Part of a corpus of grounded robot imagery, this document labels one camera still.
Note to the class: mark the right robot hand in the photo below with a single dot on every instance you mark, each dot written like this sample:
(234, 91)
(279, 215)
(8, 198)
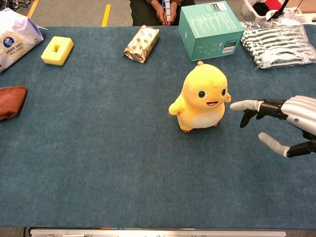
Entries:
(297, 108)

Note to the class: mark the yellow plush toy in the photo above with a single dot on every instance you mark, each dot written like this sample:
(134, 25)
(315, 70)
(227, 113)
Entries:
(200, 96)

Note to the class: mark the striped clothes in plastic bag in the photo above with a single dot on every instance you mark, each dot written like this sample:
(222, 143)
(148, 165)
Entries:
(279, 44)

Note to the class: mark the white plastic basket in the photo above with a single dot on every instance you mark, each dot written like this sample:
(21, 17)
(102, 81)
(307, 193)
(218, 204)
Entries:
(256, 10)

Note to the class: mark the teal cardboard box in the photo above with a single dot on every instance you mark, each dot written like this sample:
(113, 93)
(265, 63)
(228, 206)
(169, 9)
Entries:
(209, 29)

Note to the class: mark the white stick object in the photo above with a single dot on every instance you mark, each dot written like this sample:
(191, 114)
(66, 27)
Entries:
(168, 10)

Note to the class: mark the patterned wrapped snack package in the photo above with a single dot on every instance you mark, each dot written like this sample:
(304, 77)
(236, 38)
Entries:
(142, 44)

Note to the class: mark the seated person in dark clothes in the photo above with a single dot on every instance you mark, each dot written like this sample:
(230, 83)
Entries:
(148, 12)

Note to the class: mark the blue table cloth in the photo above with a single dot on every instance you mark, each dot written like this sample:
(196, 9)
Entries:
(123, 148)

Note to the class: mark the yellow sponge block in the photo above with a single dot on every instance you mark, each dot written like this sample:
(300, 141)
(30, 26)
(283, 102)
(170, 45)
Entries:
(57, 50)

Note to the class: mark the brown folded towel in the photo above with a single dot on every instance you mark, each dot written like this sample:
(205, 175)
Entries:
(11, 101)

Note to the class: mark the white tissue pack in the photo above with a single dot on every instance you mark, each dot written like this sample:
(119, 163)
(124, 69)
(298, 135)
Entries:
(14, 37)

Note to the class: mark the metal table edge rail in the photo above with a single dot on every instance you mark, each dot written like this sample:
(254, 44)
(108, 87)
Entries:
(158, 232)

